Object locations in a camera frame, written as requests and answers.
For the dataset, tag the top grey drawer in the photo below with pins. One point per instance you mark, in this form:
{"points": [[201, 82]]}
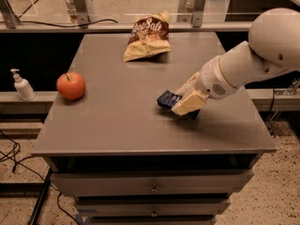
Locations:
{"points": [[147, 183]]}

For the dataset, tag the grey drawer cabinet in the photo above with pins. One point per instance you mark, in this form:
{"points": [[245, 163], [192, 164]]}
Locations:
{"points": [[118, 127]]}

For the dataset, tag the white pump bottle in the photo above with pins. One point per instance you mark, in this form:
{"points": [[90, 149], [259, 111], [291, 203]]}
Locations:
{"points": [[22, 86]]}

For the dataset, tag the grey drawer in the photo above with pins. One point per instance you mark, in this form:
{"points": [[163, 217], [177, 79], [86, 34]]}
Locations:
{"points": [[147, 183], [152, 208]]}

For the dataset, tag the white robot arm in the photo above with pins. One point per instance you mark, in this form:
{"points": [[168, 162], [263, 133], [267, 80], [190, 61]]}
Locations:
{"points": [[272, 50]]}

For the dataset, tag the brown yellow chip bag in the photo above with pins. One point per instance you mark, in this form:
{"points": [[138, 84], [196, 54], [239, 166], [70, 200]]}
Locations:
{"points": [[149, 37]]}

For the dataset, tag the metal bracket post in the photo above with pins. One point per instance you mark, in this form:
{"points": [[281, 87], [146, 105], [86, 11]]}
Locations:
{"points": [[77, 11], [190, 11]]}

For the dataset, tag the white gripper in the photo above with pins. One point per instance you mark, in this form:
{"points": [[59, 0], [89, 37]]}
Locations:
{"points": [[213, 80]]}

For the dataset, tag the far left metal bracket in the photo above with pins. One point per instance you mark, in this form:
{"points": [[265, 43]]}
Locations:
{"points": [[10, 19]]}

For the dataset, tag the right metal bracket post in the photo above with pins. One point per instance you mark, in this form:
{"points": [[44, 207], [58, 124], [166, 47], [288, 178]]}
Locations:
{"points": [[190, 11]]}

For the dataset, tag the left metal bracket post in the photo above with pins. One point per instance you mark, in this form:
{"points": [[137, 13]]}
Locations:
{"points": [[77, 11]]}

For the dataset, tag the red apple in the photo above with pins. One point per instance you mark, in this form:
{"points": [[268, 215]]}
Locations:
{"points": [[71, 85]]}

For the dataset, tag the blue rxbar blueberry wrapper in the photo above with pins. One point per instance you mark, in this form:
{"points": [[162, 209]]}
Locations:
{"points": [[167, 101]]}

